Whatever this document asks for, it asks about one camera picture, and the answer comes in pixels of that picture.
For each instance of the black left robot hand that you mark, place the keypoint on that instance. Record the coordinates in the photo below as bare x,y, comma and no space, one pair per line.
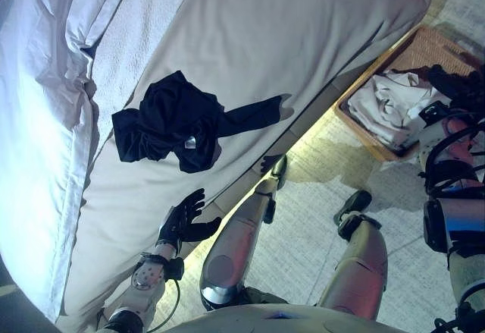
185,223

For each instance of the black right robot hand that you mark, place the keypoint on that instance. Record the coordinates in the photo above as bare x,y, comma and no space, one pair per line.
464,88

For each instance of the beige shirt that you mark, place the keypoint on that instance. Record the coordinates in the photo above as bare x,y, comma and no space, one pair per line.
390,94

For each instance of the black garment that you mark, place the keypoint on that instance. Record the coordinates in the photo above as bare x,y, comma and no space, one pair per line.
170,120

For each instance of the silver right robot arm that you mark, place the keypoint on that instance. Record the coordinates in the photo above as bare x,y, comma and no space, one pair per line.
460,211

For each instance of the brown woven basket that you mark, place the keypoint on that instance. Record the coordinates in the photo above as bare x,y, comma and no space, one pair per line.
428,44

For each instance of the bed with grey cover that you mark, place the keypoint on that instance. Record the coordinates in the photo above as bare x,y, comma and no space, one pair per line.
265,37

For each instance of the silver left robot leg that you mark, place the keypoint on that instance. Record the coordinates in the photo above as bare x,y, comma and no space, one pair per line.
235,242

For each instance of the grey robot torso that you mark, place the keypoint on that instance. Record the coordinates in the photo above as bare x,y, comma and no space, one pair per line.
303,321

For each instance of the white duvet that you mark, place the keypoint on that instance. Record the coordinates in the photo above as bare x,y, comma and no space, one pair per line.
34,101

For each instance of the white textured blanket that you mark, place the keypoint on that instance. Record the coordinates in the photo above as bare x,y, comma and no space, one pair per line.
125,33

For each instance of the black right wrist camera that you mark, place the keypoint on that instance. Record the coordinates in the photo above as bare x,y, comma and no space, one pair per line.
433,114

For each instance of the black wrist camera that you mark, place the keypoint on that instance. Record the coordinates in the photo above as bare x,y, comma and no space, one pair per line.
433,114
175,268

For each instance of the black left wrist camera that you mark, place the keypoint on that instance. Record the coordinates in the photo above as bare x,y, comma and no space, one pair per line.
175,268

